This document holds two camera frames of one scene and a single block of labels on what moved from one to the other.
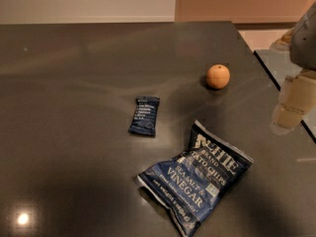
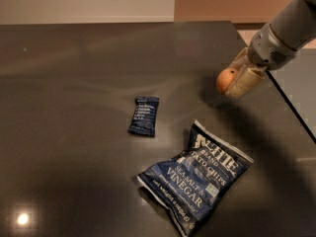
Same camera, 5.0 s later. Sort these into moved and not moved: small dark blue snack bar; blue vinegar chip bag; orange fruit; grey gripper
Moved: grey gripper; orange fruit
Not moved: blue vinegar chip bag; small dark blue snack bar
